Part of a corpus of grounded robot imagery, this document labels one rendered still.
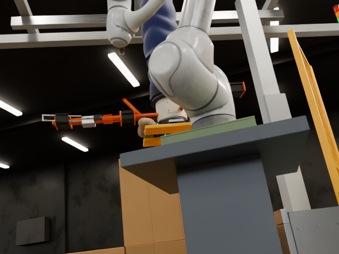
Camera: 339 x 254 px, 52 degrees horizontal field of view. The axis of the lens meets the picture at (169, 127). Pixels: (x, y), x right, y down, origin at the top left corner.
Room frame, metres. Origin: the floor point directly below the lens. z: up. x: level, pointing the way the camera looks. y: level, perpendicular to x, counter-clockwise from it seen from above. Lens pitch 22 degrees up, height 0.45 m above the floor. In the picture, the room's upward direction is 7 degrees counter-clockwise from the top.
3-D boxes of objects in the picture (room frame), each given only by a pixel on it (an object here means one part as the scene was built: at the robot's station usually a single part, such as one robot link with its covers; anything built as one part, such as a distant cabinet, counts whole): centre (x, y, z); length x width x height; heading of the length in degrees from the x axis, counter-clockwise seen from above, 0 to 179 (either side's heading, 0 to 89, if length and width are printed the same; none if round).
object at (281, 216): (1.86, -0.38, 0.58); 0.70 x 0.03 x 0.06; 9
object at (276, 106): (2.88, -0.98, 1.62); 0.20 x 0.05 x 0.30; 99
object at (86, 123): (1.74, 0.44, 1.23); 0.07 x 0.07 x 0.04; 9
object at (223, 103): (1.10, -0.15, 0.98); 0.18 x 0.16 x 0.22; 152
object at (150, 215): (1.81, -0.01, 0.74); 0.60 x 0.40 x 0.40; 97
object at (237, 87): (1.60, -0.36, 1.24); 0.09 x 0.08 x 0.05; 9
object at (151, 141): (1.91, -0.01, 1.13); 0.34 x 0.10 x 0.05; 99
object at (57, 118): (1.67, 0.51, 1.24); 0.31 x 0.03 x 0.05; 112
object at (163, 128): (1.72, -0.04, 1.13); 0.34 x 0.10 x 0.05; 99
